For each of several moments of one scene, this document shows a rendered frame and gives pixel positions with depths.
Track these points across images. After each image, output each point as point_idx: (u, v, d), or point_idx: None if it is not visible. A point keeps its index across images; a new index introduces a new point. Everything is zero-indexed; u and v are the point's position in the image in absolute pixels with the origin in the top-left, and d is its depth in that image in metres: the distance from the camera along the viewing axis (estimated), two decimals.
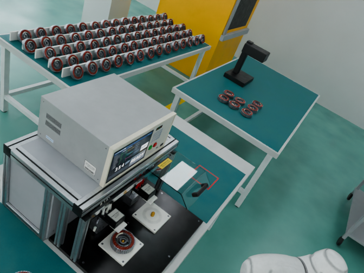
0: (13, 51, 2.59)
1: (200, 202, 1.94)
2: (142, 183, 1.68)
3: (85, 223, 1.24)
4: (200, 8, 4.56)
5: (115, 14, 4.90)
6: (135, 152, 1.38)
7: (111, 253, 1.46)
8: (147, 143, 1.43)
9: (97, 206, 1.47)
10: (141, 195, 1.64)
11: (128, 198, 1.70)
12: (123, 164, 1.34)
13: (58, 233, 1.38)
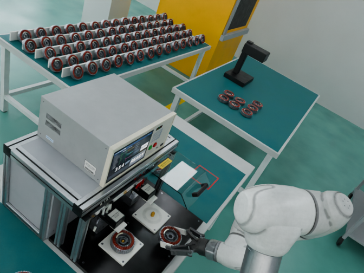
0: (13, 51, 2.59)
1: (200, 202, 1.94)
2: (142, 183, 1.68)
3: (85, 223, 1.24)
4: (200, 8, 4.56)
5: (115, 14, 4.90)
6: (135, 152, 1.38)
7: (111, 253, 1.46)
8: (147, 143, 1.43)
9: (97, 206, 1.47)
10: (141, 195, 1.64)
11: (128, 198, 1.70)
12: (123, 164, 1.34)
13: (58, 233, 1.38)
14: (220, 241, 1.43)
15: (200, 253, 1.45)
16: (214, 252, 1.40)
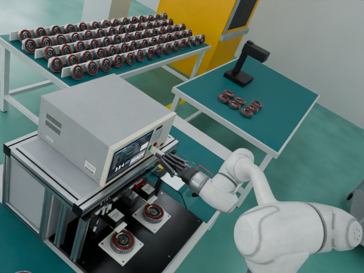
0: (13, 51, 2.59)
1: (200, 202, 1.94)
2: (142, 183, 1.68)
3: (85, 223, 1.24)
4: (200, 8, 4.56)
5: (115, 14, 4.90)
6: (135, 152, 1.38)
7: (111, 253, 1.46)
8: (147, 143, 1.43)
9: (97, 206, 1.47)
10: (141, 195, 1.64)
11: (128, 198, 1.70)
12: (123, 164, 1.34)
13: (58, 233, 1.38)
14: (208, 177, 1.39)
15: (184, 180, 1.40)
16: (200, 185, 1.36)
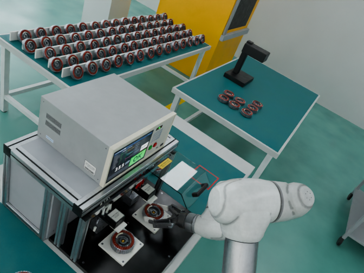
0: (13, 51, 2.59)
1: (200, 202, 1.94)
2: (142, 183, 1.68)
3: (85, 223, 1.24)
4: (200, 8, 4.56)
5: (115, 14, 4.90)
6: (135, 152, 1.38)
7: (111, 253, 1.46)
8: (147, 143, 1.43)
9: (97, 206, 1.47)
10: (141, 195, 1.64)
11: (128, 198, 1.70)
12: (123, 164, 1.34)
13: (58, 233, 1.38)
14: (197, 214, 1.56)
15: (179, 225, 1.57)
16: (192, 223, 1.53)
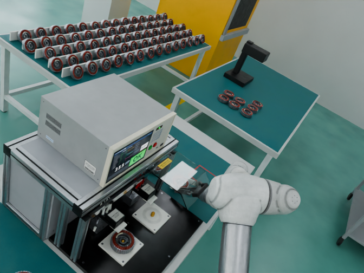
0: (13, 51, 2.59)
1: (200, 202, 1.94)
2: (142, 183, 1.68)
3: (85, 223, 1.24)
4: (200, 8, 4.56)
5: (115, 14, 4.90)
6: (135, 152, 1.38)
7: (111, 253, 1.46)
8: (147, 143, 1.43)
9: (97, 206, 1.47)
10: (141, 195, 1.64)
11: (128, 198, 1.70)
12: (123, 164, 1.34)
13: (58, 233, 1.38)
14: None
15: None
16: (205, 193, 1.76)
